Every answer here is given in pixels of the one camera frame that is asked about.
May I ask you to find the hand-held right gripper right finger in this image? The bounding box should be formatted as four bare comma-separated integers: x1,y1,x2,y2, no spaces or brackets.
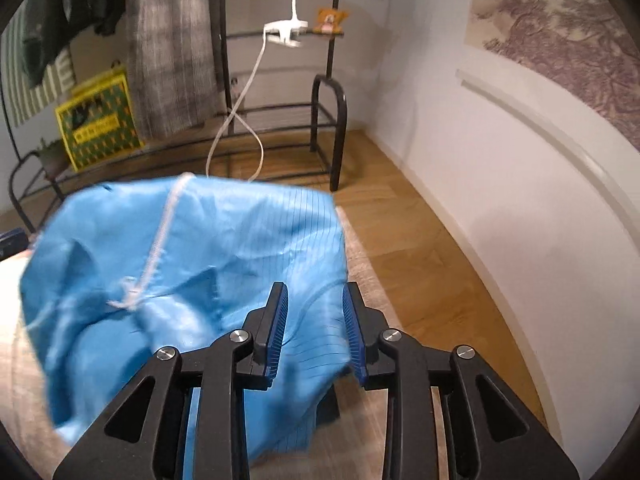
341,281,581,480

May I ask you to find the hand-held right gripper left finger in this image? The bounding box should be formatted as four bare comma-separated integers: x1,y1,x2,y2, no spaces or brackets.
52,281,291,480

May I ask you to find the light blue jacket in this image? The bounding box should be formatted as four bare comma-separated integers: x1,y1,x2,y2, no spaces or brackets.
20,172,350,480

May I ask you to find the black metal clothes rack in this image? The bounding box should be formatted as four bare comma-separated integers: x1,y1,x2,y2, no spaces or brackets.
0,0,348,233

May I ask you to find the beige plaid blanket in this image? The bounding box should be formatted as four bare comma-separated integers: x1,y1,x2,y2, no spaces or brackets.
0,205,451,480

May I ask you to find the small potted plant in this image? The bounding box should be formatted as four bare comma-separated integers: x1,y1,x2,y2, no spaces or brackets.
36,136,71,173

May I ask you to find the green and yellow patterned box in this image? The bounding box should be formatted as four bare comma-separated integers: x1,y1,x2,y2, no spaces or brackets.
54,61,146,173

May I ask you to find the dark green hanging jacket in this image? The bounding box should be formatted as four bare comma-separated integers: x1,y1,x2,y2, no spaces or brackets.
20,0,71,90

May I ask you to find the grey plaid hanging coat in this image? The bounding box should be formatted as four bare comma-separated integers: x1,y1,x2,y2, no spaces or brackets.
125,0,226,141

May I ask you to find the small brown teddy bear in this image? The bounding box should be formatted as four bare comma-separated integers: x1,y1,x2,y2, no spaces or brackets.
314,7,351,36

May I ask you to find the green striped wall hanging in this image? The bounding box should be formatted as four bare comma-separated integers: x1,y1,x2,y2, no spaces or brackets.
0,10,78,128

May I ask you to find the white lamp cable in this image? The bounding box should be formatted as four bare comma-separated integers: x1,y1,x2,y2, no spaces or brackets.
206,35,267,183

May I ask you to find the tree landscape wall painting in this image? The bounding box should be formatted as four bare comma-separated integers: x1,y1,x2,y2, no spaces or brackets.
465,0,640,153

